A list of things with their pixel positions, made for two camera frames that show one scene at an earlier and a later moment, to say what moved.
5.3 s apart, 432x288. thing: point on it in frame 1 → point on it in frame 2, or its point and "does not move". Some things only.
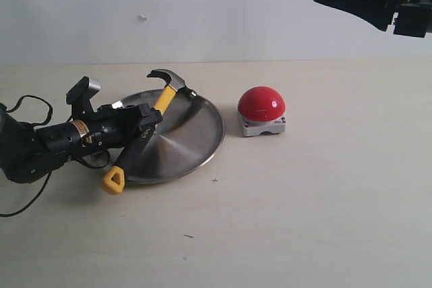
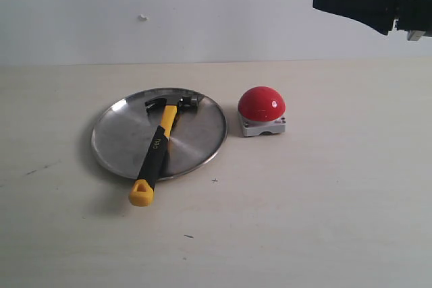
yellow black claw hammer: x=113 y=181 → x=142 y=194
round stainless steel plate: x=189 y=136 does not move
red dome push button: x=261 y=108 does not move
